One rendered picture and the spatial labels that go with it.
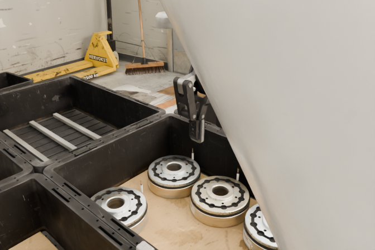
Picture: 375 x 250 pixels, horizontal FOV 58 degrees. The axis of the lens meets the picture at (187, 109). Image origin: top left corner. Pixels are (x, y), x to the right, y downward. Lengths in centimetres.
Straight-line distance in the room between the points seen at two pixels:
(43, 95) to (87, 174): 42
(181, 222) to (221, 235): 7
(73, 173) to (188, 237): 22
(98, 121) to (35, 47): 324
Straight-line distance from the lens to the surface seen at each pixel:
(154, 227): 59
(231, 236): 58
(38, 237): 62
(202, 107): 46
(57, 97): 102
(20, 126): 100
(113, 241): 43
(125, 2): 443
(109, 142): 63
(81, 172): 62
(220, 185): 62
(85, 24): 452
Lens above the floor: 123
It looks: 24 degrees down
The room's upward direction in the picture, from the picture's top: straight up
